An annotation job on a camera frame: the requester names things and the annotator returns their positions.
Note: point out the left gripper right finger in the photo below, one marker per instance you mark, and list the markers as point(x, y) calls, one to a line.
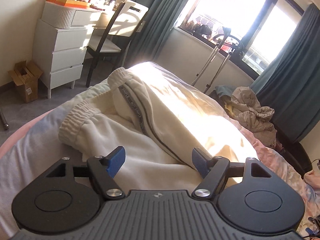
point(213, 172)

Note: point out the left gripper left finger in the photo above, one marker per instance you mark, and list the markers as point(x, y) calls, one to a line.
point(103, 169)

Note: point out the cream white sweatpants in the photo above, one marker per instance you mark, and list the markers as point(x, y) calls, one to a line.
point(158, 120)

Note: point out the crumpled grey beige quilt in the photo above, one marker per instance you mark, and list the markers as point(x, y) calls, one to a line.
point(244, 107)

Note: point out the black sofa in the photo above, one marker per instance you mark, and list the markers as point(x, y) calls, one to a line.
point(293, 153)

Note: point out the pink pillow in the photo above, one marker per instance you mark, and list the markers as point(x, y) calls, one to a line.
point(312, 178)

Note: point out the right teal curtain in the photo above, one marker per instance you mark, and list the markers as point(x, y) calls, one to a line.
point(290, 84)

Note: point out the teal curtain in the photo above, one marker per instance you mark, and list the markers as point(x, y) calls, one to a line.
point(290, 84)
point(160, 18)

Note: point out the open cardboard box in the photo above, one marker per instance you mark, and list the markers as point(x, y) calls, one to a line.
point(25, 76)

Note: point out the white black chair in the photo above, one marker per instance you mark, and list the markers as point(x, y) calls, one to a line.
point(117, 35)

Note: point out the white drawer desk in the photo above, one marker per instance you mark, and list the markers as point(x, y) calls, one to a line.
point(60, 42)

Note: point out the dark framed window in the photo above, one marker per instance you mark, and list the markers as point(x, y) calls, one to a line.
point(259, 28)

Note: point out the left teal curtain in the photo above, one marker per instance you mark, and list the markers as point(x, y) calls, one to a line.
point(160, 18)

